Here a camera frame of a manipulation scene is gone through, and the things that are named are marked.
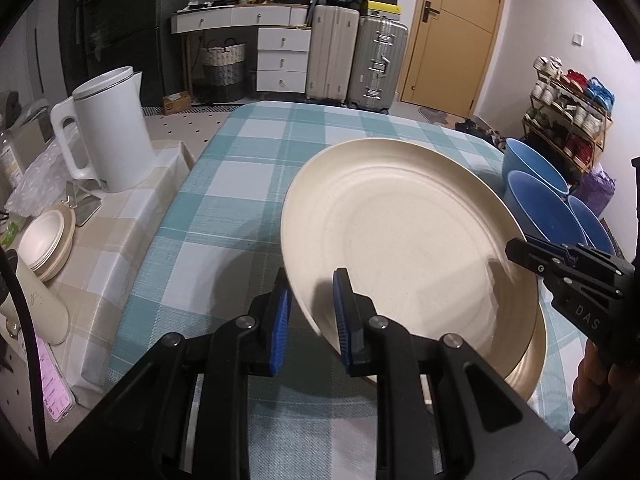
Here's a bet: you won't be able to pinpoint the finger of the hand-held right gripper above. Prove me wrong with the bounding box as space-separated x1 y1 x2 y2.
505 237 633 282
531 259 626 303

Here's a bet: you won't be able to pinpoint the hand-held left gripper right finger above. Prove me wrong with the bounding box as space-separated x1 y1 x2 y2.
332 267 582 480

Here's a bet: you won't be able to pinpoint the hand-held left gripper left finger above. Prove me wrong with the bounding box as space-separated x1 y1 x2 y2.
50 267 294 480

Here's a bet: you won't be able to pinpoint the blue bowl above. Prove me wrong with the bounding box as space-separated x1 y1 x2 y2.
504 170 590 252
502 137 571 196
567 195 617 257

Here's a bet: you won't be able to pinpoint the cream plate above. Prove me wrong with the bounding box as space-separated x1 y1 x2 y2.
280 138 541 361
365 305 549 404

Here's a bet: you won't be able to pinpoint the person's right hand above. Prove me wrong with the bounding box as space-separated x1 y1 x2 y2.
572 342 628 421

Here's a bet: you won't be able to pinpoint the purple rolled mat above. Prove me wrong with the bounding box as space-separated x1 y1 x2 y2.
572 169 617 207

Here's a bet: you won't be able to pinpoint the teal checked tablecloth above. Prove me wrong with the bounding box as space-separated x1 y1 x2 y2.
102 101 576 480

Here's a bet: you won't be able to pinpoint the wooden shoe rack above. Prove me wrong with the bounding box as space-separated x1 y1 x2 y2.
522 55 614 182

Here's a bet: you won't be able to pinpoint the rows of assorted sneakers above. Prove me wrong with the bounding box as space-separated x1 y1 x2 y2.
530 55 615 161

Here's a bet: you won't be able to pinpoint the grey door mat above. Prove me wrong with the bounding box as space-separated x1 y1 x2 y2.
417 105 452 127

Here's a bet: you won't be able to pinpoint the beige checked tablecloth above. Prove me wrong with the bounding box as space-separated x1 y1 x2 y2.
0 137 197 397

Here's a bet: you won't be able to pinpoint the wooden door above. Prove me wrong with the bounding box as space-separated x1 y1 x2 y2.
397 0 509 119

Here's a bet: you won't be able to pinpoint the patterned floor rug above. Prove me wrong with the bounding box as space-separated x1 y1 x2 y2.
142 104 237 161

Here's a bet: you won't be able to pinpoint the small tan bowl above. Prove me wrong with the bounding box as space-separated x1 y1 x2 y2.
30 207 77 283

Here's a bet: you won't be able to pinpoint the metal stand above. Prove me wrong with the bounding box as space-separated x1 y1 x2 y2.
62 180 104 226

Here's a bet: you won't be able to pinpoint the pink phone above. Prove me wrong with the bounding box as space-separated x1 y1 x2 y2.
31 341 77 423

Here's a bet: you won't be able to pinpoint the silver suitcase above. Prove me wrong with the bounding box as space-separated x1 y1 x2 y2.
346 15 410 114

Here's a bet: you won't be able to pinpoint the cream bottle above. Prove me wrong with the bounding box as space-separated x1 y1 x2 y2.
14 255 70 346

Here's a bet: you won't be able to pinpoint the small cardboard box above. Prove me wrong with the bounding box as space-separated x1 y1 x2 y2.
161 91 194 115

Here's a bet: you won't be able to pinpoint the small cream bowl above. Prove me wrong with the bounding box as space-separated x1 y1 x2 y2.
17 208 68 271

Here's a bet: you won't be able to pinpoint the white electric kettle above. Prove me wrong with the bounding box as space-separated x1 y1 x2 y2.
50 66 157 195

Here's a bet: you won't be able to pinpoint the woven laundry basket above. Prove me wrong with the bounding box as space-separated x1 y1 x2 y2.
201 39 247 104

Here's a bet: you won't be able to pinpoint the beige suitcase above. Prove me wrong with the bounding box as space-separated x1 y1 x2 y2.
305 0 360 107

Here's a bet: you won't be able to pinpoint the yellow black shoe box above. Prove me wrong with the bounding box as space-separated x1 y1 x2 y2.
361 1 404 19

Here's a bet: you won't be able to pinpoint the clear plastic bag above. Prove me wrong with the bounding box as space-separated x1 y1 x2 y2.
5 140 76 217

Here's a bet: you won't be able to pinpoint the white dressing table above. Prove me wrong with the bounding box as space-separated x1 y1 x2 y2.
170 2 314 95

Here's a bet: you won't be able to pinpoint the black refrigerator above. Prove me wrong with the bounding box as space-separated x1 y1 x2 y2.
57 0 173 107

